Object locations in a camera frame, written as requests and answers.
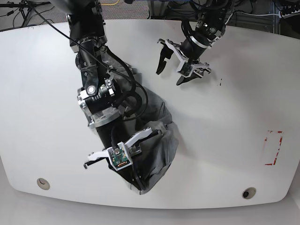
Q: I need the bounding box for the right table cable grommet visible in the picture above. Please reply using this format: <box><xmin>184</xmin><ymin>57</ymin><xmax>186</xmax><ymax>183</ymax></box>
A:
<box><xmin>242</xmin><ymin>187</ymin><xmax>256</xmax><ymax>200</ymax></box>

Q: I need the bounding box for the black tripod stand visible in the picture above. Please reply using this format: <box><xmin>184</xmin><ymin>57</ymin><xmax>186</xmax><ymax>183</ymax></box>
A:
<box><xmin>0</xmin><ymin>0</ymin><xmax>54</xmax><ymax>31</ymax></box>

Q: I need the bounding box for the red tape rectangle marking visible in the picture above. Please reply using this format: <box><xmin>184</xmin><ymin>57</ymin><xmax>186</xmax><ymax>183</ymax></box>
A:
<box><xmin>263</xmin><ymin>130</ymin><xmax>284</xmax><ymax>166</ymax></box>

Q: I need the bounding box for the left table cable grommet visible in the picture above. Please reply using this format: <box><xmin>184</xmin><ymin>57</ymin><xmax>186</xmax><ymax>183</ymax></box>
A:
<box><xmin>37</xmin><ymin>178</ymin><xmax>50</xmax><ymax>190</ymax></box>

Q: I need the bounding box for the aluminium frame rail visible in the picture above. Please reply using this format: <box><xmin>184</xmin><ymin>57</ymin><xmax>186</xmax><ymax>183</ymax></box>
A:
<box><xmin>147</xmin><ymin>0</ymin><xmax>169</xmax><ymax>19</ymax></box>

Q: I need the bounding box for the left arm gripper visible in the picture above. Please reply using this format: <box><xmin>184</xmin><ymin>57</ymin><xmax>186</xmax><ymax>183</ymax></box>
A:
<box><xmin>156</xmin><ymin>38</ymin><xmax>211</xmax><ymax>86</ymax></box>

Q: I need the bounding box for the white power strip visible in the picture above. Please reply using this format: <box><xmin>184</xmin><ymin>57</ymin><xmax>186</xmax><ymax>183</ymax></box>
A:
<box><xmin>279</xmin><ymin>5</ymin><xmax>300</xmax><ymax>19</ymax></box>

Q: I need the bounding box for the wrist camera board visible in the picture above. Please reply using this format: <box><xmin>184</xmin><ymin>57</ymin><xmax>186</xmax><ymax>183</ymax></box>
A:
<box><xmin>106</xmin><ymin>142</ymin><xmax>133</xmax><ymax>171</ymax></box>
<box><xmin>176</xmin><ymin>61</ymin><xmax>195</xmax><ymax>78</ymax></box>

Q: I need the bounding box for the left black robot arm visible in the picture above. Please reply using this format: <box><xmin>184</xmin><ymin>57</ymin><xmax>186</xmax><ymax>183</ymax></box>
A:
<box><xmin>156</xmin><ymin>0</ymin><xmax>234</xmax><ymax>86</ymax></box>

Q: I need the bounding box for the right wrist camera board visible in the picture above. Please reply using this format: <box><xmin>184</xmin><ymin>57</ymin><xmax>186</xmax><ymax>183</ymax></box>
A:
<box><xmin>106</xmin><ymin>142</ymin><xmax>133</xmax><ymax>171</ymax></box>

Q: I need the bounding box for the grey HUGO T-shirt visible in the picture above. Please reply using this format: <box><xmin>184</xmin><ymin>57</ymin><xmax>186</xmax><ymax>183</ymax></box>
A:
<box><xmin>103</xmin><ymin>58</ymin><xmax>180</xmax><ymax>195</ymax></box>

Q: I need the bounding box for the table cable grommet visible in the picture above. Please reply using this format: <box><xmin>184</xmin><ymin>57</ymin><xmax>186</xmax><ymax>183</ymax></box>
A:
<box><xmin>242</xmin><ymin>187</ymin><xmax>256</xmax><ymax>200</ymax></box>
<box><xmin>37</xmin><ymin>178</ymin><xmax>50</xmax><ymax>190</ymax></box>

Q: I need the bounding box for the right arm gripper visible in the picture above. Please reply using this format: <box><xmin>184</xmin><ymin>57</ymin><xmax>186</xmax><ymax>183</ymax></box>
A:
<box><xmin>83</xmin><ymin>127</ymin><xmax>162</xmax><ymax>169</ymax></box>

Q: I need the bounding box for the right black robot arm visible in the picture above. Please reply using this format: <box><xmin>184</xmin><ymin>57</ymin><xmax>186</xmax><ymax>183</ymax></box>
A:
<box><xmin>52</xmin><ymin>0</ymin><xmax>168</xmax><ymax>175</ymax></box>

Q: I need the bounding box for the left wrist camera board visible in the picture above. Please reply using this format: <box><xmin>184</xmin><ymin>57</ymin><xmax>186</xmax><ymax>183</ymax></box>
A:
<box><xmin>176</xmin><ymin>61</ymin><xmax>195</xmax><ymax>78</ymax></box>

